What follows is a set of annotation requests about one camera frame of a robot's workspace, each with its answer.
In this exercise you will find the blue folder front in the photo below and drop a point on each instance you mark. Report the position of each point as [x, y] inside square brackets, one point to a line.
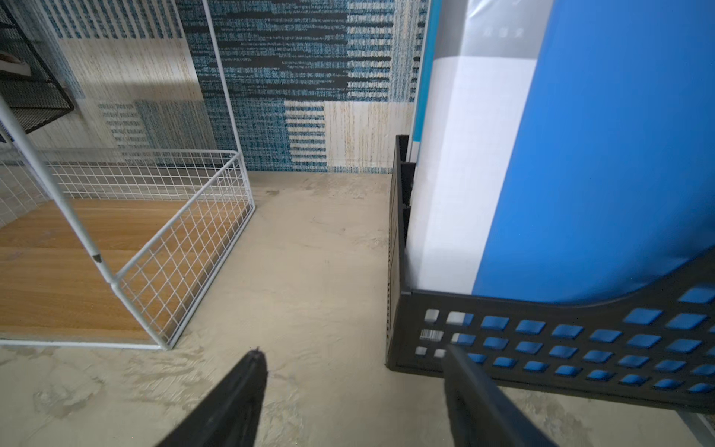
[567, 150]

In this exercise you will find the teal folder middle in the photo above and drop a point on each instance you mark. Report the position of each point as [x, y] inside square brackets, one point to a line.
[425, 72]

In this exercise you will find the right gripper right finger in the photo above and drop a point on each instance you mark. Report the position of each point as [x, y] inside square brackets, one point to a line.
[480, 413]

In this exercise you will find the white wire shelf rack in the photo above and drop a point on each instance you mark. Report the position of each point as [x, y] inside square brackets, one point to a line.
[117, 218]

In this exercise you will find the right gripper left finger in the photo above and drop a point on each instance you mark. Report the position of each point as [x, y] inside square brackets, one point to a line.
[230, 413]

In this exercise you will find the black file holder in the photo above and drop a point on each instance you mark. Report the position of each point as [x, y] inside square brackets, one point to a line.
[652, 348]

